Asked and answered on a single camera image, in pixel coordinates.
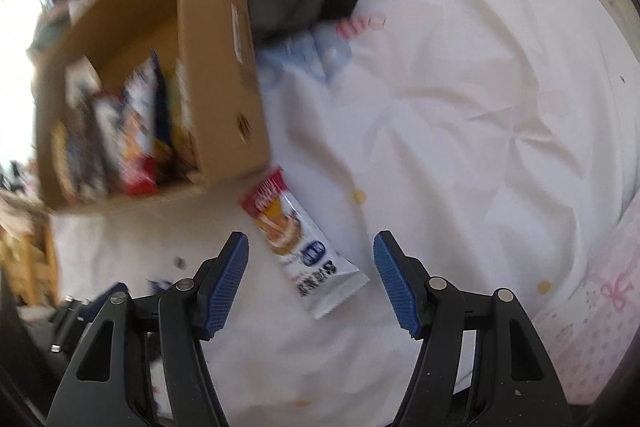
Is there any yellow chip packet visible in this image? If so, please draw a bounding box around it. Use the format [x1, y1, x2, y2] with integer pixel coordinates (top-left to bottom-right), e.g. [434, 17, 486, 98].
[162, 60, 198, 179]

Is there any white bed sheet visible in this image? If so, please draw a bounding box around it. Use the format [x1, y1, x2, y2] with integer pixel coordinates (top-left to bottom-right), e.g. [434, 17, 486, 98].
[54, 0, 639, 426]

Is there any dark brown snack bar packet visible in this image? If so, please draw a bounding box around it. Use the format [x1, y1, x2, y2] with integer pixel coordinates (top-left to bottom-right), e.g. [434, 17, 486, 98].
[65, 56, 106, 202]

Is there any brown cardboard box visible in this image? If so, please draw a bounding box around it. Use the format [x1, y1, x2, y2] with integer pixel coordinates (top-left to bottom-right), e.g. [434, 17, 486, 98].
[35, 0, 270, 211]

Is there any rice cake packet red white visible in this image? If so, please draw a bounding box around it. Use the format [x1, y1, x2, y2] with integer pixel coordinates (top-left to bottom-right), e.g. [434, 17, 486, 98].
[240, 167, 369, 320]

